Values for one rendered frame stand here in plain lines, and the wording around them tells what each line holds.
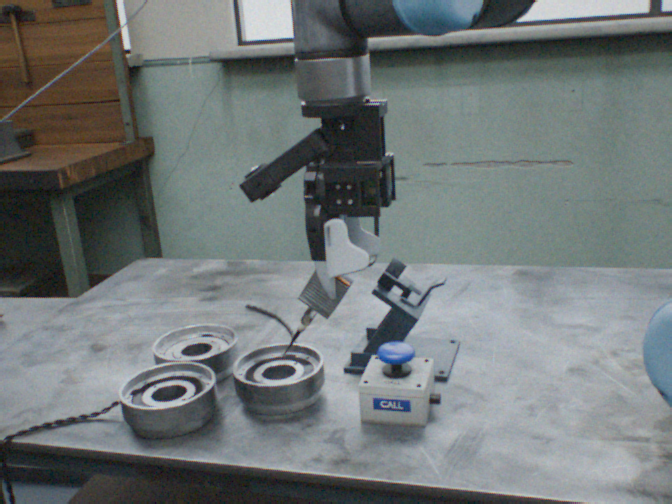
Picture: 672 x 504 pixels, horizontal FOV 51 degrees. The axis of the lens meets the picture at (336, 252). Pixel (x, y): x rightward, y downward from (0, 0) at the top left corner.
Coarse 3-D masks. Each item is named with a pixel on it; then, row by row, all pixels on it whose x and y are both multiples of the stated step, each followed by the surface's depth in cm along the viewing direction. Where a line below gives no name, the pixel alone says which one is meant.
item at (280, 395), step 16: (256, 352) 85; (272, 352) 86; (288, 352) 86; (304, 352) 85; (240, 368) 83; (272, 368) 83; (288, 368) 83; (320, 368) 79; (240, 384) 78; (256, 384) 76; (272, 384) 76; (288, 384) 76; (304, 384) 77; (320, 384) 79; (256, 400) 77; (272, 400) 76; (288, 400) 77; (304, 400) 78
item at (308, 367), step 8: (264, 360) 84; (272, 360) 84; (280, 360) 84; (288, 360) 84; (296, 360) 84; (304, 360) 84; (248, 368) 83; (256, 368) 83; (304, 368) 81; (312, 368) 81; (248, 376) 81; (304, 376) 80
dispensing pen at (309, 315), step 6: (342, 276) 79; (342, 282) 78; (348, 288) 78; (306, 312) 81; (312, 312) 80; (306, 318) 81; (312, 318) 81; (300, 324) 82; (306, 324) 81; (300, 330) 82; (294, 336) 83; (288, 348) 83
